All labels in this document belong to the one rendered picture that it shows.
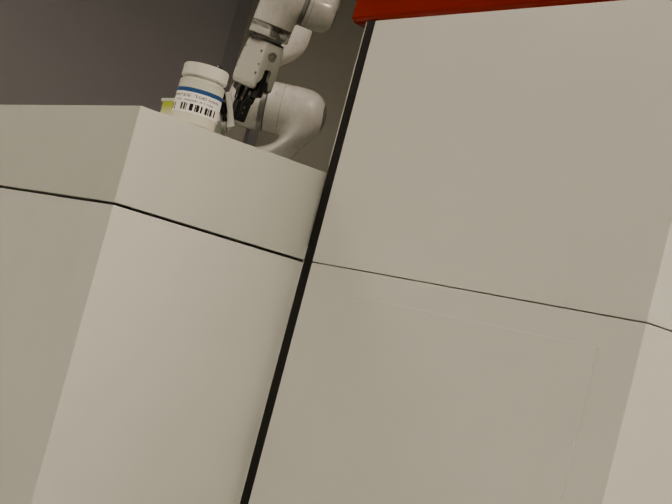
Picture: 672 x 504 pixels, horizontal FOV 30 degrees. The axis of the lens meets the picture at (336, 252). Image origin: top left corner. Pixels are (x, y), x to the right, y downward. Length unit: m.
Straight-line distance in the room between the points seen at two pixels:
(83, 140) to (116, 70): 3.19
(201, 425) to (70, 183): 0.42
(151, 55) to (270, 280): 3.30
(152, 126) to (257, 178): 0.20
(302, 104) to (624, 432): 1.58
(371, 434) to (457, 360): 0.19
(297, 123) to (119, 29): 2.39
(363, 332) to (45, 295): 0.49
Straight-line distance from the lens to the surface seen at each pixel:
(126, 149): 1.84
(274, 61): 2.57
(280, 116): 2.88
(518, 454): 1.57
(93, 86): 5.13
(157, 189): 1.86
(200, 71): 1.91
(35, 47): 5.10
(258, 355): 1.98
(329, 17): 2.58
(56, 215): 1.99
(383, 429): 1.76
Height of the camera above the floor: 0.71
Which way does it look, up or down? 4 degrees up
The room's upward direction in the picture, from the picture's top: 15 degrees clockwise
